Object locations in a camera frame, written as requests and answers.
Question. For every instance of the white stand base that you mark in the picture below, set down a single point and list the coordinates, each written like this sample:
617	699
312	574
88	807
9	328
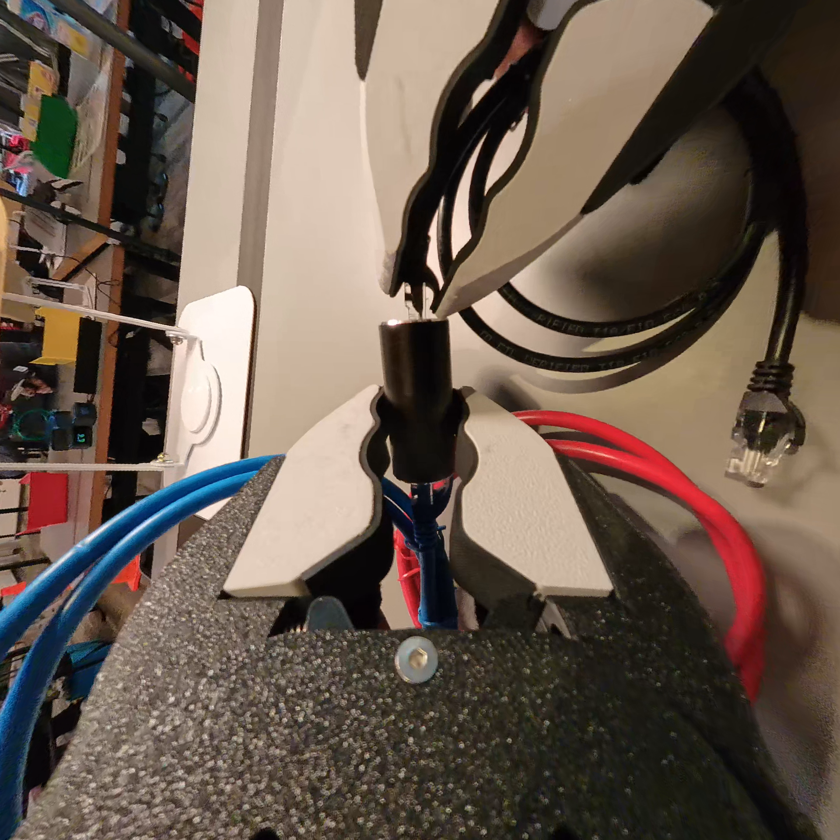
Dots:
217	368

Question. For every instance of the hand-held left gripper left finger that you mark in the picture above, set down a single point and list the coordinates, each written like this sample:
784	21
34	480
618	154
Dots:
309	512

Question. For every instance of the black ethernet hub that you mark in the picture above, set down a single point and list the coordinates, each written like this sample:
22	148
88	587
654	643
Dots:
418	394

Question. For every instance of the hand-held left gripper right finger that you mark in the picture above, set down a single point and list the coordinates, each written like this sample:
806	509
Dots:
525	519

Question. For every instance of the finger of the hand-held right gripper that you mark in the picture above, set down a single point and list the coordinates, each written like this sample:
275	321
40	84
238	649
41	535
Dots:
591	131
394	118

